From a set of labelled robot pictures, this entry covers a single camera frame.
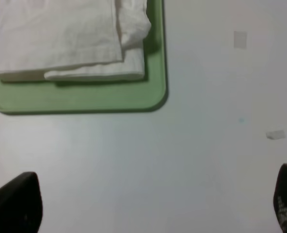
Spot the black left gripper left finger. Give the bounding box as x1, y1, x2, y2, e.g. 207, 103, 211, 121
0, 172, 43, 233

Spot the white short sleeve shirt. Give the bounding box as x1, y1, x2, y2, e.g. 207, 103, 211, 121
0, 0, 151, 82

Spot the light green plastic tray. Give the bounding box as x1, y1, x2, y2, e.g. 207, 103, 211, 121
0, 0, 168, 115

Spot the clear tape piece front left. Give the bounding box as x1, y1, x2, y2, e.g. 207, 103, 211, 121
266, 130, 286, 140

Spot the clear tape piece mid left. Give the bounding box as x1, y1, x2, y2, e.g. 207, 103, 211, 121
234, 31, 247, 49

